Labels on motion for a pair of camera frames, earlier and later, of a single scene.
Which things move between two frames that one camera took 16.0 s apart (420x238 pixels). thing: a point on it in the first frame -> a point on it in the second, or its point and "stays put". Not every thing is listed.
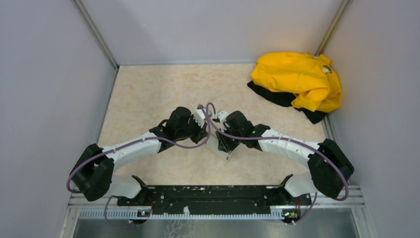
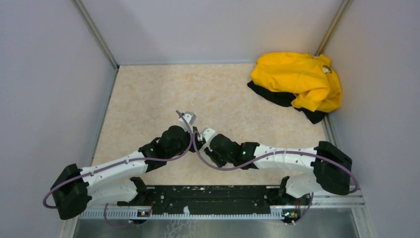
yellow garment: [311, 79] stays put
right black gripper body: [229, 144] -> [220, 160]
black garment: [285, 99] stays put
